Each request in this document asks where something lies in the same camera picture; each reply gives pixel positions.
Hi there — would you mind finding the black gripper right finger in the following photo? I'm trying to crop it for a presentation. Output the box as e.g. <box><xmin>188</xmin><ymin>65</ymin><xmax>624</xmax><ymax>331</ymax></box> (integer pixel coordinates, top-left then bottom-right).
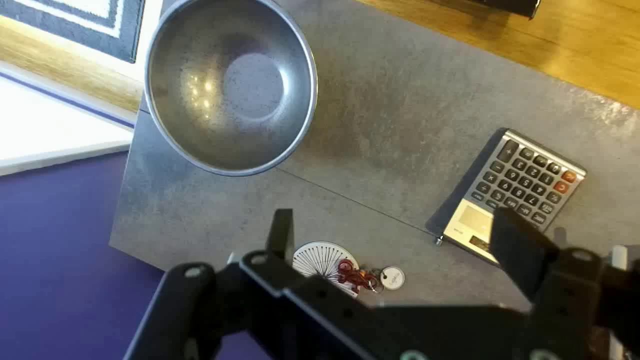
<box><xmin>488</xmin><ymin>207</ymin><xmax>640</xmax><ymax>360</ymax></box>

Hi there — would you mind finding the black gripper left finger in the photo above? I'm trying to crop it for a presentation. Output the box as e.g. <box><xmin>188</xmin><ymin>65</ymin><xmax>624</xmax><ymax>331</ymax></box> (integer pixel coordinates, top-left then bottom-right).
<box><xmin>126</xmin><ymin>208</ymin><xmax>376</xmax><ymax>360</ymax></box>

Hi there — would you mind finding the grey desk calculator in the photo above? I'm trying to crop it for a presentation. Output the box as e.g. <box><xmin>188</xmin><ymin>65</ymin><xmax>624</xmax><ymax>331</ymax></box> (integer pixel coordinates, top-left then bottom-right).
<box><xmin>427</xmin><ymin>127</ymin><xmax>589</xmax><ymax>266</ymax></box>

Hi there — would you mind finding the white round fan-pattern disc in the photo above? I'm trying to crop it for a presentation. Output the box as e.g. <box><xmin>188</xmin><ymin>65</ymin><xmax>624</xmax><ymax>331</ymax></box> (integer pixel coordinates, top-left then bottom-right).
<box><xmin>290</xmin><ymin>241</ymin><xmax>363</xmax><ymax>291</ymax></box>

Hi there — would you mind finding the small white round token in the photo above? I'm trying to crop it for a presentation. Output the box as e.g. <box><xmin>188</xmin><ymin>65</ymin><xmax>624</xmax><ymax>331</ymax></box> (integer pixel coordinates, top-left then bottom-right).
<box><xmin>379</xmin><ymin>266</ymin><xmax>408</xmax><ymax>292</ymax></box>

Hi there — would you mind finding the small red figure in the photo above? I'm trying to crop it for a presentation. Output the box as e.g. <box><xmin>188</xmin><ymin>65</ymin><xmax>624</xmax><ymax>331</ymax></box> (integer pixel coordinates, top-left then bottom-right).
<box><xmin>335</xmin><ymin>258</ymin><xmax>382</xmax><ymax>297</ymax></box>

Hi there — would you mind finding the grey concrete-look cabinet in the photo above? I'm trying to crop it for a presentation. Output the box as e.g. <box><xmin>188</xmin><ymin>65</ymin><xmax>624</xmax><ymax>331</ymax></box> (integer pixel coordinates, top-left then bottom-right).
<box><xmin>109</xmin><ymin>0</ymin><xmax>640</xmax><ymax>317</ymax></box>

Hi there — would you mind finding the round metal bowl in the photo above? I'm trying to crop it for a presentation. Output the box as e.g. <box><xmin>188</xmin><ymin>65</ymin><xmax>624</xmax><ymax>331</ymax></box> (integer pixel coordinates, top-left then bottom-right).
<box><xmin>143</xmin><ymin>0</ymin><xmax>320</xmax><ymax>178</ymax></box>

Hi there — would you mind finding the grey doormat with dark border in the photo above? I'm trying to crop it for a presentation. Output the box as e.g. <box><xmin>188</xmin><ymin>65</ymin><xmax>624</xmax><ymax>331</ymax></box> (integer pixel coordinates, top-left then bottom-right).
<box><xmin>0</xmin><ymin>0</ymin><xmax>149</xmax><ymax>67</ymax></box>

